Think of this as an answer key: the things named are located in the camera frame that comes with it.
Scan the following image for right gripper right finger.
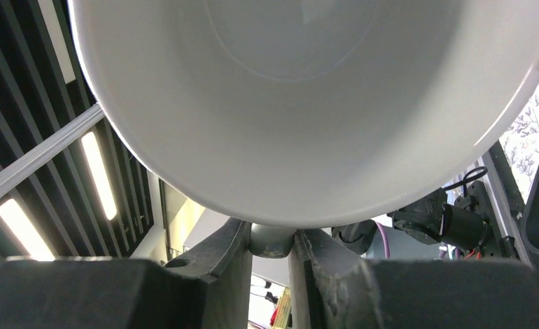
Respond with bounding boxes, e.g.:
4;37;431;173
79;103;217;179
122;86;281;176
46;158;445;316
290;230;539;328

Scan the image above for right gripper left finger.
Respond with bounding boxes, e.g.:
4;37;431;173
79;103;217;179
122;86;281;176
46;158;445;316
0;219;252;328

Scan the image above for light blue mug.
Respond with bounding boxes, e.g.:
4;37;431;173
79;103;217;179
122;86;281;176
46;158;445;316
68;1;539;228

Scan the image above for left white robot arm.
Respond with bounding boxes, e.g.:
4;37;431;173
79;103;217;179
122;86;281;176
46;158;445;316
331;181;519;260

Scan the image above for ceiling light panels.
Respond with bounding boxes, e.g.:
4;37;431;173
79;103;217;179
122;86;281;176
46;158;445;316
0;1;154;261

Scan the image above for floral tablecloth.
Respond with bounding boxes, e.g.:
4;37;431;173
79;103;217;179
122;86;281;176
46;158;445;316
500;83;539;201

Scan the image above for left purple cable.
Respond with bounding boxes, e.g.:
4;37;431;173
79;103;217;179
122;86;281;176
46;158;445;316
374;221;393;260

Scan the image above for aluminium frame bar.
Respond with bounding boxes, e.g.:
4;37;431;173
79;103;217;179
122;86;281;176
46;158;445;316
0;103;105;199

